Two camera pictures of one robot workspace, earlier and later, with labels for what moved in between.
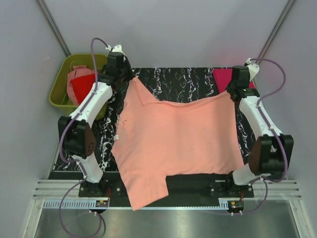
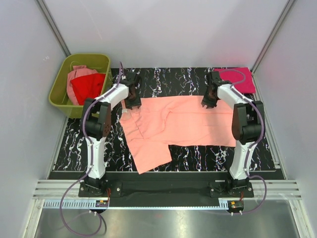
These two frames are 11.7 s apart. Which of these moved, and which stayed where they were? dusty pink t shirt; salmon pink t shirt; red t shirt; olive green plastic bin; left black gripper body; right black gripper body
Moved: right black gripper body; salmon pink t shirt; left black gripper body
Stayed: dusty pink t shirt; red t shirt; olive green plastic bin
